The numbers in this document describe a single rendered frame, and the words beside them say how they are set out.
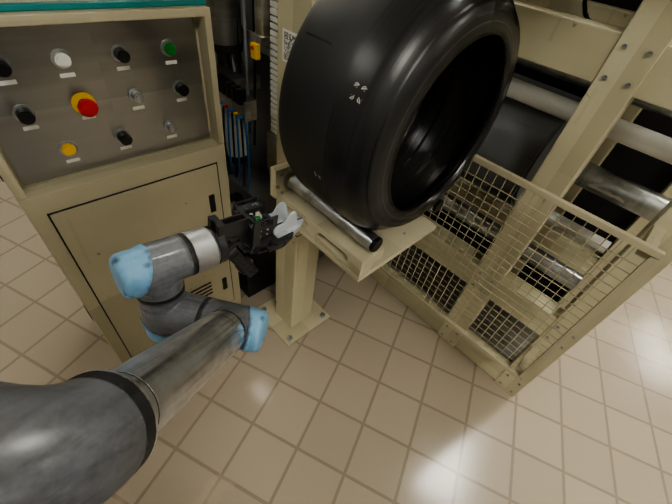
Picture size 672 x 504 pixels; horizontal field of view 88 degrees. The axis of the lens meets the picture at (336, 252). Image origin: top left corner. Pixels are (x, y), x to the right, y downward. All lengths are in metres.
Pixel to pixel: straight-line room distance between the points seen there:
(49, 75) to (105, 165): 0.25
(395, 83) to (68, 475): 0.59
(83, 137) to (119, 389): 0.87
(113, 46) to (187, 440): 1.29
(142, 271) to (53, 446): 0.33
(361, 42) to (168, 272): 0.48
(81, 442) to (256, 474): 1.25
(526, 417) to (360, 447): 0.77
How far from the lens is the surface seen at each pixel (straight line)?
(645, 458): 2.17
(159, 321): 0.66
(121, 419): 0.33
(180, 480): 1.56
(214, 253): 0.62
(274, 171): 1.01
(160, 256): 0.59
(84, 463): 0.31
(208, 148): 1.22
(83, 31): 1.07
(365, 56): 0.64
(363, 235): 0.88
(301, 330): 1.75
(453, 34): 0.68
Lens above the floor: 1.49
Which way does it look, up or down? 45 degrees down
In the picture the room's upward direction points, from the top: 10 degrees clockwise
